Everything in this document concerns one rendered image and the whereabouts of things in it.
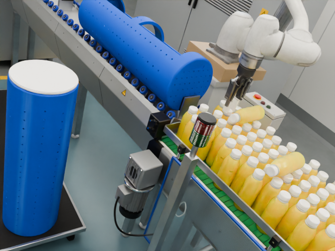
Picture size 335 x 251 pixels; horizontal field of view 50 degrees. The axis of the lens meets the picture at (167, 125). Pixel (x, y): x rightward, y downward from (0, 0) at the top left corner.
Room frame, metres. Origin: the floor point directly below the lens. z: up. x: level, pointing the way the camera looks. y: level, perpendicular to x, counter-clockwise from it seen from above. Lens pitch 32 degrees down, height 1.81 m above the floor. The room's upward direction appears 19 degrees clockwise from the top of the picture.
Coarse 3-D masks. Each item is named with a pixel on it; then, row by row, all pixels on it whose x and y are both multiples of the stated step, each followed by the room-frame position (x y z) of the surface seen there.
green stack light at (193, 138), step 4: (192, 128) 0.99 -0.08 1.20; (192, 132) 0.97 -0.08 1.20; (196, 132) 0.96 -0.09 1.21; (192, 136) 0.97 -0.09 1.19; (196, 136) 0.96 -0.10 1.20; (200, 136) 0.96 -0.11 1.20; (204, 136) 0.96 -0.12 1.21; (208, 136) 0.97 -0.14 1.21; (192, 140) 0.96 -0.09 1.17; (196, 140) 0.96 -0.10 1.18; (200, 140) 0.96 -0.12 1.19; (204, 140) 0.96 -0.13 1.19; (208, 140) 0.98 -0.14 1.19; (192, 144) 0.96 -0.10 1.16; (196, 144) 0.96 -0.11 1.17; (200, 144) 0.96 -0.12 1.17; (204, 144) 0.97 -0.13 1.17
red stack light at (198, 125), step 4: (196, 120) 0.98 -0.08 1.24; (196, 124) 0.97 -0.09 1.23; (200, 124) 0.96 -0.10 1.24; (204, 124) 0.96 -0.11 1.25; (196, 128) 0.97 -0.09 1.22; (200, 128) 0.96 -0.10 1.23; (204, 128) 0.96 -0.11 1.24; (208, 128) 0.96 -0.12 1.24; (212, 128) 0.97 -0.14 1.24; (200, 132) 0.96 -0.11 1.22; (204, 132) 0.96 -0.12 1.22; (208, 132) 0.96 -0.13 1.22
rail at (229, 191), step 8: (168, 128) 1.29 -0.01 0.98; (168, 136) 1.27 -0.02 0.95; (176, 136) 1.25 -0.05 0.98; (176, 144) 1.24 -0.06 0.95; (184, 144) 1.21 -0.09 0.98; (184, 152) 1.20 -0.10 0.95; (200, 160) 1.14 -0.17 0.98; (200, 168) 1.13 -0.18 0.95; (208, 168) 1.11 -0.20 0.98; (216, 176) 1.08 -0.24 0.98; (224, 184) 1.05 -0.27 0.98; (232, 192) 1.02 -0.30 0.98; (240, 200) 0.99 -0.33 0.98; (248, 208) 0.97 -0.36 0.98; (256, 216) 0.94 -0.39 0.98; (264, 224) 0.92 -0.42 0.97; (272, 232) 0.89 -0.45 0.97; (288, 248) 0.85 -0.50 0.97
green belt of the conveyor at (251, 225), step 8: (168, 144) 1.29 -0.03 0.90; (176, 152) 1.25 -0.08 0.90; (200, 176) 1.15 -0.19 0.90; (208, 176) 1.17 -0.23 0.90; (208, 184) 1.12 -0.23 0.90; (216, 192) 1.09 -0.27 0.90; (224, 192) 1.10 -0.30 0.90; (224, 200) 1.06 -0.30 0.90; (232, 200) 1.07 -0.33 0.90; (232, 208) 1.03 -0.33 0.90; (240, 216) 1.00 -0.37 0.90; (248, 216) 1.01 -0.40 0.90; (248, 224) 0.97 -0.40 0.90; (256, 232) 0.95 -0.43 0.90; (264, 240) 0.92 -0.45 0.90; (272, 248) 0.90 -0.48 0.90; (280, 248) 0.91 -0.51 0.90
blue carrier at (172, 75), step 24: (96, 0) 1.97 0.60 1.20; (120, 0) 2.14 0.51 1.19; (96, 24) 1.86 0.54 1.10; (120, 24) 1.77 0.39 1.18; (120, 48) 1.69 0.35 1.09; (144, 48) 1.60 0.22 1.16; (168, 48) 1.57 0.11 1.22; (144, 72) 1.54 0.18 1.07; (168, 72) 1.46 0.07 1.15; (192, 72) 1.51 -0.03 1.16; (168, 96) 1.44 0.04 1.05
